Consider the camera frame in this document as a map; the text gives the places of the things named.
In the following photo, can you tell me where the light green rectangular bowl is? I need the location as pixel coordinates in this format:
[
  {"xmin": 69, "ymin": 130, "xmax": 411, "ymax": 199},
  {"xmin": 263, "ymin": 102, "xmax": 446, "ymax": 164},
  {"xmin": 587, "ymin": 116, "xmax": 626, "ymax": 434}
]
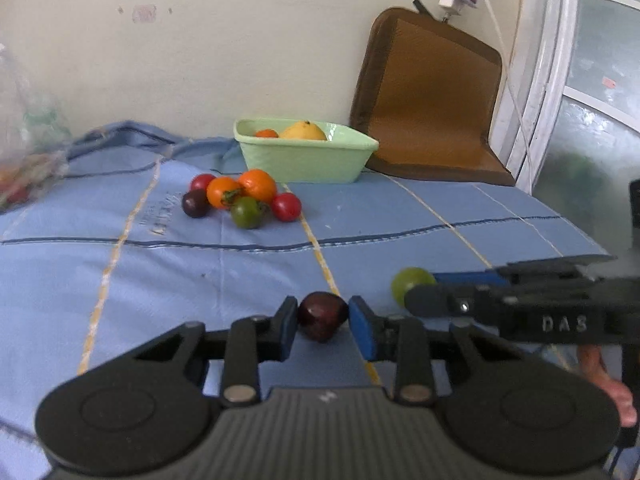
[{"xmin": 233, "ymin": 118, "xmax": 380, "ymax": 184}]

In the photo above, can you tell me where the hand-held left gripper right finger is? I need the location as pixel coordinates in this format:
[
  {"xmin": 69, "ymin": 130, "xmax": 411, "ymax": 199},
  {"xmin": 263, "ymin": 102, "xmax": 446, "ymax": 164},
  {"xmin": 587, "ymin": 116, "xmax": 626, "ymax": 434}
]
[{"xmin": 348, "ymin": 296, "xmax": 518, "ymax": 406}]

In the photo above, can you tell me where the brown woven mat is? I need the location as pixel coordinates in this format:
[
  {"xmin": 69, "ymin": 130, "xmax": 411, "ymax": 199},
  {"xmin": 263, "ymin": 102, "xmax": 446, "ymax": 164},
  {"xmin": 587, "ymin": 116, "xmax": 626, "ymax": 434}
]
[{"xmin": 349, "ymin": 7, "xmax": 516, "ymax": 187}]

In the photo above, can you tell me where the white window frame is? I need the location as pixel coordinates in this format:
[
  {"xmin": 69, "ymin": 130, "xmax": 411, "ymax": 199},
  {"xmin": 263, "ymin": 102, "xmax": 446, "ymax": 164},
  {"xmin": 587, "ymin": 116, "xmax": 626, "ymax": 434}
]
[{"xmin": 505, "ymin": 0, "xmax": 640, "ymax": 196}]

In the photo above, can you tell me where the clear plastic bag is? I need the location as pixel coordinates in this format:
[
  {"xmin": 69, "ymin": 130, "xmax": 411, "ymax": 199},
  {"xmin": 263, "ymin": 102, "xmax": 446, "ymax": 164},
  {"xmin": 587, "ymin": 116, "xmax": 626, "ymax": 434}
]
[{"xmin": 0, "ymin": 42, "xmax": 73, "ymax": 213}]

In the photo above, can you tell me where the light green tomato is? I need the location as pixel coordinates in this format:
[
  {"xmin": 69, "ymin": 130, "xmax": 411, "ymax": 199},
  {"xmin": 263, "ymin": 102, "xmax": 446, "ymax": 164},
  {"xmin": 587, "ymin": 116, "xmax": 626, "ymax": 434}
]
[{"xmin": 391, "ymin": 267, "xmax": 437, "ymax": 309}]

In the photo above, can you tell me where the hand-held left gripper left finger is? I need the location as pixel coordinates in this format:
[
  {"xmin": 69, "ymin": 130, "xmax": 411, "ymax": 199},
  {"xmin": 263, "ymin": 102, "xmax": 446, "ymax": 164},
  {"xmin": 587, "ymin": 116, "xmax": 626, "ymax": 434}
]
[{"xmin": 132, "ymin": 296, "xmax": 299, "ymax": 407}]

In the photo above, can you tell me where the dark red tomato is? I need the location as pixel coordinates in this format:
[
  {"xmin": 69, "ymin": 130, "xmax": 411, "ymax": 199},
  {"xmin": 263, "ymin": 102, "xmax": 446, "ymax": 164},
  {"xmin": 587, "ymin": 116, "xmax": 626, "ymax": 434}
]
[{"xmin": 298, "ymin": 291, "xmax": 349, "ymax": 343}]

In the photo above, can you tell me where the blue striped blanket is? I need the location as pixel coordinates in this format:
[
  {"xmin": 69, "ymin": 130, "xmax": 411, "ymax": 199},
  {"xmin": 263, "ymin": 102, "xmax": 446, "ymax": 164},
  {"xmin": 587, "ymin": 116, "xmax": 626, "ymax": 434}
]
[{"xmin": 0, "ymin": 120, "xmax": 621, "ymax": 480}]

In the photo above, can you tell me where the dark green tomato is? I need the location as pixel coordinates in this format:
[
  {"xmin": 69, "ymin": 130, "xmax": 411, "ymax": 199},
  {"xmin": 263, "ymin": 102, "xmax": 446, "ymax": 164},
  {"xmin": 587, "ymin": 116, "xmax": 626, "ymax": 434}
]
[{"xmin": 230, "ymin": 196, "xmax": 266, "ymax": 230}]

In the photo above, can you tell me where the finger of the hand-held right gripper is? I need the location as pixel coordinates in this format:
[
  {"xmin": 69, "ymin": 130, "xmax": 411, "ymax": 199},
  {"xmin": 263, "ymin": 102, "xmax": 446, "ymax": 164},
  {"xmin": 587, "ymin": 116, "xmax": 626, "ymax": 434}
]
[
  {"xmin": 432, "ymin": 255, "xmax": 618, "ymax": 288},
  {"xmin": 404, "ymin": 282, "xmax": 508, "ymax": 322}
]

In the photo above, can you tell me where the orange tomato with stem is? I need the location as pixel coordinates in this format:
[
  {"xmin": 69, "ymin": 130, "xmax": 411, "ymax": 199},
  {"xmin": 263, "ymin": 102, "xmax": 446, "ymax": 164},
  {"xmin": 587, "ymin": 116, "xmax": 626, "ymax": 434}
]
[{"xmin": 206, "ymin": 176, "xmax": 244, "ymax": 210}]

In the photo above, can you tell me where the white cable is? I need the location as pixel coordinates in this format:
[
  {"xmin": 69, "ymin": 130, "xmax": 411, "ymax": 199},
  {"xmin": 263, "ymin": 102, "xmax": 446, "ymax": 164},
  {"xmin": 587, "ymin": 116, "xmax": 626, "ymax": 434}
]
[{"xmin": 475, "ymin": 0, "xmax": 533, "ymax": 183}]

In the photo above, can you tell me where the large orange tomato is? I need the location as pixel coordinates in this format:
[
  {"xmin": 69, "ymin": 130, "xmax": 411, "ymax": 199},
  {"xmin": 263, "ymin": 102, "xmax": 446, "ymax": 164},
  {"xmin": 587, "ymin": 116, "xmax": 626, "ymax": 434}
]
[{"xmin": 237, "ymin": 169, "xmax": 277, "ymax": 204}]

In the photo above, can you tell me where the dark purple tomato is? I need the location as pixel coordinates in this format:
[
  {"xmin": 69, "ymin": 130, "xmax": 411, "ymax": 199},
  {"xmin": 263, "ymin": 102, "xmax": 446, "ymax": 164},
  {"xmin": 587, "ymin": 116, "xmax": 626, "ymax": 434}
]
[{"xmin": 181, "ymin": 190, "xmax": 211, "ymax": 219}]

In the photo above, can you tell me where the yellow lemon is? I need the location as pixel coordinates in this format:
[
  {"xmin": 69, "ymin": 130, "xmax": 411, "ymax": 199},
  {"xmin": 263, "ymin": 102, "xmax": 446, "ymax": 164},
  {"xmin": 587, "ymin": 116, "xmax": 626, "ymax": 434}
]
[{"xmin": 279, "ymin": 120, "xmax": 328, "ymax": 141}]

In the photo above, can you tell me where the person's right hand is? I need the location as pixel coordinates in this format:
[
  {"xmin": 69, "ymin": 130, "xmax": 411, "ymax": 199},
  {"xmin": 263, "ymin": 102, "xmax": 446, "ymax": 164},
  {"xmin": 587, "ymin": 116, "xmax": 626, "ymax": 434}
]
[{"xmin": 577, "ymin": 345, "xmax": 638, "ymax": 428}]

